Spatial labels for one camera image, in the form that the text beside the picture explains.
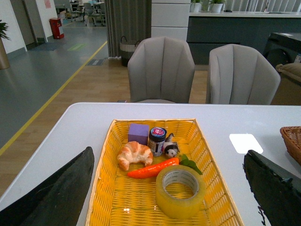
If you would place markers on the grey chair left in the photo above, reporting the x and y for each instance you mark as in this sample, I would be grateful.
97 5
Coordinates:
161 70

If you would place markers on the purple block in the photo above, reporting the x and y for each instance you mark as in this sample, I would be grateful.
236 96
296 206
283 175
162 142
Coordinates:
139 133

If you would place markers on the toy croissant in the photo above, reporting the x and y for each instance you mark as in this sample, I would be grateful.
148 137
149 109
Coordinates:
134 152

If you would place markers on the white potted plant pot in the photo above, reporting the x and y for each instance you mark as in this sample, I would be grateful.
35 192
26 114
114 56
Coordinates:
216 5

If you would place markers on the grey chair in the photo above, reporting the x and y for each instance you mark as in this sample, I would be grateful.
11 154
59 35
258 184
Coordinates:
240 75
161 70

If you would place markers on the potted plant at left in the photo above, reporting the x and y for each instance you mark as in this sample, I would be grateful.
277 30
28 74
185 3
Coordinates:
4 61

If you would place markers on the black appliance cabinet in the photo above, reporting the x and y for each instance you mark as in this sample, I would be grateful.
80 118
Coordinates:
283 48

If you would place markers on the dark jar with blue lid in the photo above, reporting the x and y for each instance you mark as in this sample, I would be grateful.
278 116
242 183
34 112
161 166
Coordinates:
157 136

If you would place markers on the brown wicker basket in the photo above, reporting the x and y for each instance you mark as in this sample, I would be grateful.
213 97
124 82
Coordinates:
292 139

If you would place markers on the dark grey counter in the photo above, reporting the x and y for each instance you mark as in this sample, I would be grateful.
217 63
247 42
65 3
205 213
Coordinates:
207 30

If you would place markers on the woven laundry basket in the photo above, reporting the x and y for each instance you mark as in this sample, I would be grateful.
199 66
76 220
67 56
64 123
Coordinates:
127 48

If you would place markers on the white pillar cabinet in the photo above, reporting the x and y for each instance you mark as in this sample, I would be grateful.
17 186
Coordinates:
170 18

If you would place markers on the orange toy carrot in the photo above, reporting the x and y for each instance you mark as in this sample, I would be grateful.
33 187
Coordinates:
153 170

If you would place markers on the clear yellowish tape roll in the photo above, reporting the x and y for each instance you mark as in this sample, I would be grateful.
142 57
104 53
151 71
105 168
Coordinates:
180 191

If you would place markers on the beige sofa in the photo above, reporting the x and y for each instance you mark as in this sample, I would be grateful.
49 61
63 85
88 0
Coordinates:
289 90

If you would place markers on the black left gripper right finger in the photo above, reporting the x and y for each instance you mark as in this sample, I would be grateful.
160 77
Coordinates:
277 191

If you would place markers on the yellow woven basket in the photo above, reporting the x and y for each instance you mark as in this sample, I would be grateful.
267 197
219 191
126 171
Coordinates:
117 200

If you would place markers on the grey chair right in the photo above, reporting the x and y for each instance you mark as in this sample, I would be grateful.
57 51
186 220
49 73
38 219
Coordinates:
240 75

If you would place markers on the small panda plush toy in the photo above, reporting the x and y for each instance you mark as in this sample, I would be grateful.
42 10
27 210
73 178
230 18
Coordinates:
170 148

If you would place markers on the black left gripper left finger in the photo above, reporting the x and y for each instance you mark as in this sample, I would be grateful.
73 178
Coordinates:
58 200

